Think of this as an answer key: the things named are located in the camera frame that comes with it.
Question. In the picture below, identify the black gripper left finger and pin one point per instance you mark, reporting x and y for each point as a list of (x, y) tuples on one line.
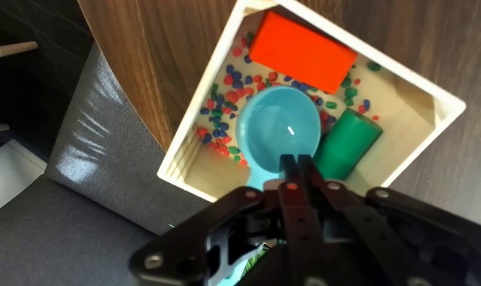
[(241, 233)]

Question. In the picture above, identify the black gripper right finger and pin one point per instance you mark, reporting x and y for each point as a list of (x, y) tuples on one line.
[(409, 233)]

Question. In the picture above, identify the blue plastic measuring cup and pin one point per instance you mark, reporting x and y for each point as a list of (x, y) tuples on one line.
[(277, 133)]

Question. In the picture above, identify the light wooden box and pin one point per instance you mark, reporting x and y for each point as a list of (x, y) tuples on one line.
[(404, 117)]

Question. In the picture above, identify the green cylinder block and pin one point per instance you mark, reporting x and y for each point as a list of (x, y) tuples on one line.
[(349, 144)]

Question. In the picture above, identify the scattered colourful beads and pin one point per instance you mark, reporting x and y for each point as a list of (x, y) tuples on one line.
[(225, 114)]

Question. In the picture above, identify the red rectangular block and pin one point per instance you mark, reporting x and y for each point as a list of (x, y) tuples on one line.
[(304, 53)]

